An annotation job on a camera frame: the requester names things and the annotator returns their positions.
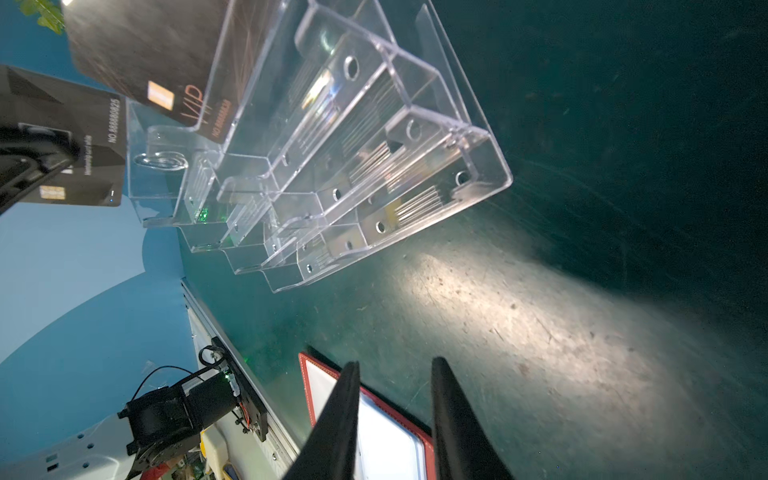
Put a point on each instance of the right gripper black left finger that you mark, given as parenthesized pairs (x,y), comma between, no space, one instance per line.
(330,452)

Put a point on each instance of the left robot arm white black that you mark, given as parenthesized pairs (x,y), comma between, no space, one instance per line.
(150,429)

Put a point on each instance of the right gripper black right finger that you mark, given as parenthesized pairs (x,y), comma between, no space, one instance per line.
(462,449)

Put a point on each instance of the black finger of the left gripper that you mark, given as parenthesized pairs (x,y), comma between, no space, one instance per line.
(29,159)

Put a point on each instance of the aluminium rail front frame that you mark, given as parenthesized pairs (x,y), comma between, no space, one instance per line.
(258,444)

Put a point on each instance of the black VIP logo card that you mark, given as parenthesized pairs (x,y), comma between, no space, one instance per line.
(90,117)

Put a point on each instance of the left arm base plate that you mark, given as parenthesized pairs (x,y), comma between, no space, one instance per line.
(252,414)

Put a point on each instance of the red card holder wallet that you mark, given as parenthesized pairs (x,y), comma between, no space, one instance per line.
(389,445)

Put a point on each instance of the clear acrylic card organizer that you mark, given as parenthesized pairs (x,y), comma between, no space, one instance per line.
(354,127)

